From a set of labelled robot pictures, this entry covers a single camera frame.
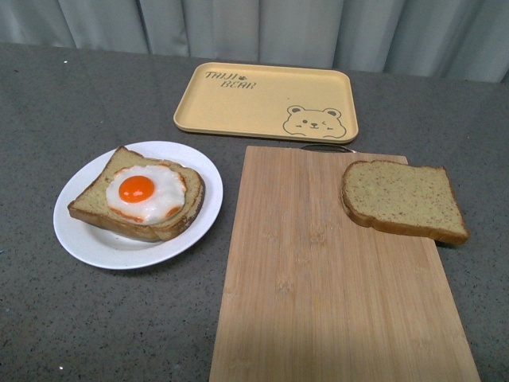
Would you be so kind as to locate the bread slice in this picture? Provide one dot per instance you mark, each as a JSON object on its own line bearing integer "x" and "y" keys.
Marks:
{"x": 405, "y": 200}
{"x": 91, "y": 205}

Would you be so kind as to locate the white round plate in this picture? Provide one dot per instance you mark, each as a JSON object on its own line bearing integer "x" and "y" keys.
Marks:
{"x": 109, "y": 250}

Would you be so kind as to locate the yellow bear tray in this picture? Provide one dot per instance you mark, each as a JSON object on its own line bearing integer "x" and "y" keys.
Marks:
{"x": 300, "y": 104}

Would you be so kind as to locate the fried egg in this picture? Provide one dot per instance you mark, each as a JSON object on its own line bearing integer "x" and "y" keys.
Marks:
{"x": 146, "y": 194}

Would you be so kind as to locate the wooden cutting board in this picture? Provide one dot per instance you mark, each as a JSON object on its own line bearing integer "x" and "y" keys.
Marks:
{"x": 309, "y": 295}

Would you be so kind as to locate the grey curtain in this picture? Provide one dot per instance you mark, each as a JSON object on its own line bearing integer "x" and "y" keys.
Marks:
{"x": 464, "y": 40}

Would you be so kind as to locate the metal cutting board handle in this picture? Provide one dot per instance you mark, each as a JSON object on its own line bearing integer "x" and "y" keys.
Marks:
{"x": 328, "y": 148}

